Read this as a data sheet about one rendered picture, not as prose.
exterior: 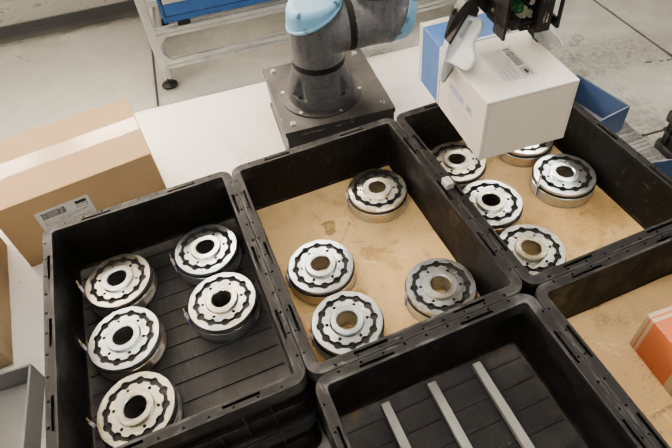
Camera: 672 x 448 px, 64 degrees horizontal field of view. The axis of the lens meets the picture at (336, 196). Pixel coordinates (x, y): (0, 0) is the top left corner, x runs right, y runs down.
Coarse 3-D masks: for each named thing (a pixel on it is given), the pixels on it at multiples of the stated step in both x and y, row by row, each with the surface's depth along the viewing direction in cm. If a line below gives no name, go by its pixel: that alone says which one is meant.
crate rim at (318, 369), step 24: (384, 120) 95; (312, 144) 92; (408, 144) 92; (240, 168) 90; (432, 168) 86; (240, 192) 86; (264, 240) 79; (480, 240) 75; (504, 264) 72; (504, 288) 70; (288, 312) 70; (408, 336) 66; (312, 360) 65; (336, 360) 65
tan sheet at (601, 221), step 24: (504, 168) 99; (528, 168) 98; (528, 192) 94; (600, 192) 93; (528, 216) 90; (552, 216) 90; (576, 216) 90; (600, 216) 89; (624, 216) 89; (576, 240) 86; (600, 240) 86
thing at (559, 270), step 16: (416, 112) 96; (576, 112) 93; (608, 128) 89; (416, 144) 90; (624, 144) 86; (432, 160) 87; (640, 160) 83; (656, 176) 81; (480, 224) 77; (496, 240) 75; (624, 240) 73; (640, 240) 73; (512, 256) 73; (592, 256) 72; (528, 272) 71; (544, 272) 71; (560, 272) 71; (528, 288) 71
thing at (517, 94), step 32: (512, 32) 72; (480, 64) 68; (512, 64) 67; (544, 64) 67; (448, 96) 73; (480, 96) 64; (512, 96) 63; (544, 96) 64; (480, 128) 66; (512, 128) 67; (544, 128) 68
